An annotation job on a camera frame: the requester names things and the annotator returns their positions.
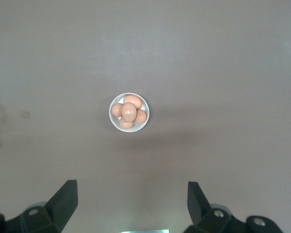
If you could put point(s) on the white round bowl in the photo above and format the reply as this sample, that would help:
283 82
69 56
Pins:
113 121

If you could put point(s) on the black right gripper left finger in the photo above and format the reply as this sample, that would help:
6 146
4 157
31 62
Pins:
60 208

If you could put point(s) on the brown egg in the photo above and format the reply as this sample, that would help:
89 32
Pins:
141 117
116 109
135 99
129 112
125 125

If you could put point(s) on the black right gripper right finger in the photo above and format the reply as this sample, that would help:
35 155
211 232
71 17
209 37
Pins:
201 211

